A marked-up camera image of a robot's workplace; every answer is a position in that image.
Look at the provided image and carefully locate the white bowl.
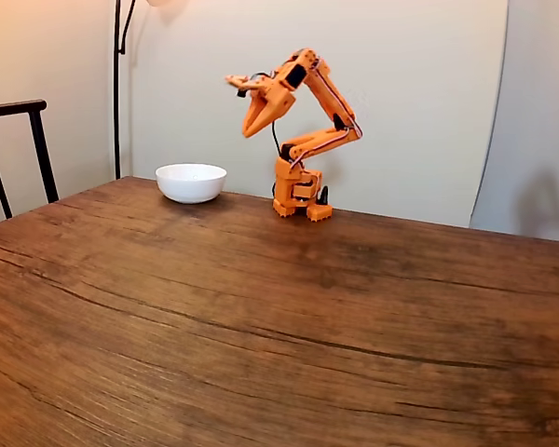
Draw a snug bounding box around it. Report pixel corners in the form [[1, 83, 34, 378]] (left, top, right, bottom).
[[155, 162, 228, 205]]

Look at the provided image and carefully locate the white backdrop sheet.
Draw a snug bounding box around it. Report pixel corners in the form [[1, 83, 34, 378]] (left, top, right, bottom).
[[130, 0, 511, 229]]

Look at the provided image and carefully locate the black floor lamp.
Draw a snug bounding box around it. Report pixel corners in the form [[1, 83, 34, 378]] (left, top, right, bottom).
[[113, 0, 190, 181]]

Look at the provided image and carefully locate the black wooden chair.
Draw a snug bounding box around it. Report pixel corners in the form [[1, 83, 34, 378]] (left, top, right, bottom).
[[0, 99, 61, 221]]

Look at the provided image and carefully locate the black cable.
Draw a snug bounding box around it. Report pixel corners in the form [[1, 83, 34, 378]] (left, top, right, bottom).
[[270, 117, 283, 156]]

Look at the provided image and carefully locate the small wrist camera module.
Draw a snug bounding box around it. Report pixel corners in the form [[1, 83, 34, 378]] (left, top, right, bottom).
[[224, 73, 265, 100]]

